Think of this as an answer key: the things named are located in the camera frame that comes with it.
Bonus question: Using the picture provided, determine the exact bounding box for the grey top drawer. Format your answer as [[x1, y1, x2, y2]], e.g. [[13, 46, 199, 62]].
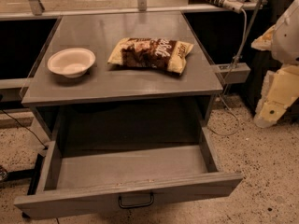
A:
[[14, 130, 242, 219]]

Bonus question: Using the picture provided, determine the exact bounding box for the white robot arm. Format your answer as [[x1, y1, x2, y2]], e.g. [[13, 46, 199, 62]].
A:
[[251, 0, 299, 128]]

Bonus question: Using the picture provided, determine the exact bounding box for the grey cabinet with top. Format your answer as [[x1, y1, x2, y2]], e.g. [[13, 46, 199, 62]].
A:
[[22, 11, 221, 150]]

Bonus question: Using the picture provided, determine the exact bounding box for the dark cabinet at right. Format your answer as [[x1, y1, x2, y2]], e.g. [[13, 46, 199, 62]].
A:
[[242, 0, 299, 128]]

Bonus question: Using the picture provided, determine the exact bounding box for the grey junction box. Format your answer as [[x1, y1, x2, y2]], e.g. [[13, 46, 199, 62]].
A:
[[212, 63, 250, 85]]

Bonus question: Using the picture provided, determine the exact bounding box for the white emergency stop button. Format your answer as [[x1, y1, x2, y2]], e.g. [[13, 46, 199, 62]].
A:
[[194, 0, 245, 15]]

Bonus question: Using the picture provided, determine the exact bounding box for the yellow brown chip bag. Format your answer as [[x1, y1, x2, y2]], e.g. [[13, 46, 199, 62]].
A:
[[107, 37, 193, 75]]

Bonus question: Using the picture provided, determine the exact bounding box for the white paper bowl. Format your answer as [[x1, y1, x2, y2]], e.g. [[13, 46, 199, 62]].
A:
[[47, 48, 95, 78]]

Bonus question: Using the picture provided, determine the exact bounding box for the white cable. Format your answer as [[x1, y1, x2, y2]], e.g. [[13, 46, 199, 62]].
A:
[[206, 8, 249, 138]]

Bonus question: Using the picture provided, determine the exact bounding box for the black drawer handle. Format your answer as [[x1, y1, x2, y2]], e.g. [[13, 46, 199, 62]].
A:
[[118, 192, 154, 209]]

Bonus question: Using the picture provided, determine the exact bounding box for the black cable on floor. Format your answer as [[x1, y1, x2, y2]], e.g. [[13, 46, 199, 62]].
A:
[[0, 108, 49, 149]]

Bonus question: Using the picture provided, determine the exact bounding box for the metal railing frame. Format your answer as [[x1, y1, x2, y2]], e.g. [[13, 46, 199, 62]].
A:
[[0, 0, 269, 21]]

